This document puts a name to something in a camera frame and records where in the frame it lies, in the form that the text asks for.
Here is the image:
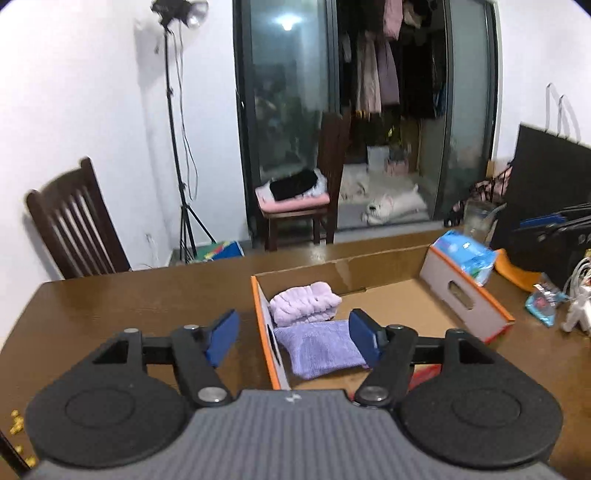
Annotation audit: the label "blue snack packet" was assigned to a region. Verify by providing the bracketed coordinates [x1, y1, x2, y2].
[525, 282, 566, 328]

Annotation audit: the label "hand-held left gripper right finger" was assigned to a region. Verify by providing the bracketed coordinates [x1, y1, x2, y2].
[348, 309, 502, 409]

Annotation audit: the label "white folded cloth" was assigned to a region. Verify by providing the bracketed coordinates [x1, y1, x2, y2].
[259, 168, 328, 199]

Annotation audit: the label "red packet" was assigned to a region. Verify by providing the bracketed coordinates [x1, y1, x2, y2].
[409, 364, 444, 388]

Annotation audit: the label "lilac fluffy towel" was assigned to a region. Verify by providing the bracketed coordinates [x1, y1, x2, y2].
[269, 281, 342, 329]

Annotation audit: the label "white charger cables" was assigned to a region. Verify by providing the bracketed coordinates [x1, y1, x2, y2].
[561, 251, 591, 333]

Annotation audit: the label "purple folded towel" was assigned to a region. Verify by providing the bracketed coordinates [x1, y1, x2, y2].
[273, 319, 370, 380]

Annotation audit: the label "glass sliding door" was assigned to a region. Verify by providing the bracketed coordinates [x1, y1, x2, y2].
[434, 0, 502, 219]
[233, 0, 340, 250]

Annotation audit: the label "pink seat cushion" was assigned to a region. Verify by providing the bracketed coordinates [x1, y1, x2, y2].
[256, 191, 331, 214]

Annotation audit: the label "studio light on stand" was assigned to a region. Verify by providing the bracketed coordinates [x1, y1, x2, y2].
[150, 0, 218, 264]

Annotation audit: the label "scattered small yellow pieces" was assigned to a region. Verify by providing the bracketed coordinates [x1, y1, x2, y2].
[8, 408, 38, 467]

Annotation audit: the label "blue tissue pack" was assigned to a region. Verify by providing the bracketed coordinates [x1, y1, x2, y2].
[431, 229, 497, 287]

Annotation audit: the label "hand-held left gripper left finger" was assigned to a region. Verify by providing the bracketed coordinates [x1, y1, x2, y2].
[90, 309, 241, 409]

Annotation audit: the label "white storage box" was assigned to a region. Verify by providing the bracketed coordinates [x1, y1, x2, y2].
[367, 145, 391, 172]

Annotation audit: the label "white plush dog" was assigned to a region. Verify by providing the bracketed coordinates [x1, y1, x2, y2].
[361, 185, 428, 226]

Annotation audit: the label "dark wooden chair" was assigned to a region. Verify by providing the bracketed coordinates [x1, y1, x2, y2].
[255, 111, 352, 252]
[25, 157, 132, 280]

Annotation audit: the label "colourful toy box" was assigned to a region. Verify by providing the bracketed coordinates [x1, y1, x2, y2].
[196, 240, 245, 262]

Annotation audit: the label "orange box lid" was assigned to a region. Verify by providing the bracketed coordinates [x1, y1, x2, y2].
[492, 249, 543, 292]

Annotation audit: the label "row of hanging clothes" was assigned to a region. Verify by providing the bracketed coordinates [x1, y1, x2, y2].
[337, 0, 448, 121]

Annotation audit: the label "black folded garment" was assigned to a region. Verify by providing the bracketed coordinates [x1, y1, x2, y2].
[269, 169, 320, 201]

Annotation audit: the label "black paper bag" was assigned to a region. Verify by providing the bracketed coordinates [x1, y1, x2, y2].
[492, 83, 591, 288]

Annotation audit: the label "black metal rack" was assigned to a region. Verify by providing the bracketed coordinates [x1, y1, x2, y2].
[475, 161, 513, 204]

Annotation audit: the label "orange cardboard box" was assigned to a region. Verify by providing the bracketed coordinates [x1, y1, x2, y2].
[250, 244, 515, 391]

